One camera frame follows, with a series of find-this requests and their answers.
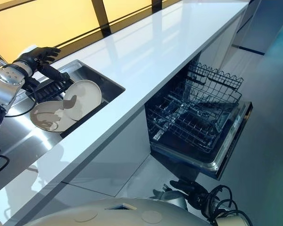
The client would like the round beige plate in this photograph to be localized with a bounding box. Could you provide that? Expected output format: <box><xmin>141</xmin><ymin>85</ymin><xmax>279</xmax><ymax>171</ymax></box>
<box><xmin>29</xmin><ymin>101</ymin><xmax>73</xmax><ymax>133</ymax></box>
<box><xmin>62</xmin><ymin>79</ymin><xmax>102</xmax><ymax>121</ymax></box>

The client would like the black window frame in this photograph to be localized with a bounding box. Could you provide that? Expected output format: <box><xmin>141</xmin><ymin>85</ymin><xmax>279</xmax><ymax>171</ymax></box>
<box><xmin>0</xmin><ymin>0</ymin><xmax>187</xmax><ymax>62</ymax></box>

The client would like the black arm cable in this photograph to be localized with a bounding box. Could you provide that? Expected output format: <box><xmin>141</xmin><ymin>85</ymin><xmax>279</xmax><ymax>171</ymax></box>
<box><xmin>206</xmin><ymin>185</ymin><xmax>253</xmax><ymax>226</ymax></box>
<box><xmin>4</xmin><ymin>76</ymin><xmax>40</xmax><ymax>118</ymax></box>

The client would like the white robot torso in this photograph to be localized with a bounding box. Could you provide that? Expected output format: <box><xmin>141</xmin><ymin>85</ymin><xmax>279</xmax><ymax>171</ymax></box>
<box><xmin>21</xmin><ymin>197</ymin><xmax>219</xmax><ymax>226</ymax></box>

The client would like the large wire dishwasher rack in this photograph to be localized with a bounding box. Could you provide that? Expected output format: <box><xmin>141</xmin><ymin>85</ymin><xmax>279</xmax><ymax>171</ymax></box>
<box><xmin>145</xmin><ymin>82</ymin><xmax>242</xmax><ymax>153</ymax></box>

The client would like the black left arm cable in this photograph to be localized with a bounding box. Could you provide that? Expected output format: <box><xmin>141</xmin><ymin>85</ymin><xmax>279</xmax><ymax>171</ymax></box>
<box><xmin>4</xmin><ymin>76</ymin><xmax>40</xmax><ymax>118</ymax></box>

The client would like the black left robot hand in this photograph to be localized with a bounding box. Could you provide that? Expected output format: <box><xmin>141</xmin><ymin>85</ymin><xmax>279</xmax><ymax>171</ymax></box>
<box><xmin>17</xmin><ymin>46</ymin><xmax>62</xmax><ymax>72</ymax></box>

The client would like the black sink faucet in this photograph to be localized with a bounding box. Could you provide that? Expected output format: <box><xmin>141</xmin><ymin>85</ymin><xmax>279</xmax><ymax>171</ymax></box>
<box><xmin>39</xmin><ymin>63</ymin><xmax>71</xmax><ymax>82</ymax></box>

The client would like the white kitchen cabinet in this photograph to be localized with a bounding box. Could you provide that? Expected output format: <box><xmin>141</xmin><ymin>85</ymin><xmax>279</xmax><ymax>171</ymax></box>
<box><xmin>61</xmin><ymin>8</ymin><xmax>249</xmax><ymax>197</ymax></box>

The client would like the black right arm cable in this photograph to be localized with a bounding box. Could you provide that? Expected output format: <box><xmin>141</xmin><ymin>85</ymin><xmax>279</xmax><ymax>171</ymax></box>
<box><xmin>206</xmin><ymin>185</ymin><xmax>253</xmax><ymax>226</ymax></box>

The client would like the grey blue pillar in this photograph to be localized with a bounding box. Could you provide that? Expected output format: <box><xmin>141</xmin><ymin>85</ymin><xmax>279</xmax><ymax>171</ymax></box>
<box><xmin>233</xmin><ymin>0</ymin><xmax>283</xmax><ymax>56</ymax></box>

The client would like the open dishwasher door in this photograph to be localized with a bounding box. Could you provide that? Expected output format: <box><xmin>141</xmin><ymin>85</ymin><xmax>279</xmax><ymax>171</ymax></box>
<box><xmin>150</xmin><ymin>101</ymin><xmax>254</xmax><ymax>182</ymax></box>

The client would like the small wire dishwasher rack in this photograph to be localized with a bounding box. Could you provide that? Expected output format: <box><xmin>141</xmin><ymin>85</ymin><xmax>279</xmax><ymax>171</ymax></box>
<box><xmin>187</xmin><ymin>60</ymin><xmax>245</xmax><ymax>95</ymax></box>

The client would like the black ribbed sink rack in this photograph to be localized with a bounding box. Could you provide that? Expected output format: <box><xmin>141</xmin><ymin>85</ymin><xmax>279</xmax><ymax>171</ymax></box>
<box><xmin>25</xmin><ymin>78</ymin><xmax>74</xmax><ymax>104</ymax></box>

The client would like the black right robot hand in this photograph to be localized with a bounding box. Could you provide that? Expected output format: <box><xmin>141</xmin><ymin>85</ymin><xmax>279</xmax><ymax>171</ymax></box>
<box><xmin>153</xmin><ymin>179</ymin><xmax>213</xmax><ymax>210</ymax></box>

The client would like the stainless steel sink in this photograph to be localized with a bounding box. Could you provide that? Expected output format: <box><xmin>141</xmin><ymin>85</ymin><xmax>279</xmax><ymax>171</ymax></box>
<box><xmin>0</xmin><ymin>59</ymin><xmax>126</xmax><ymax>176</ymax></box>

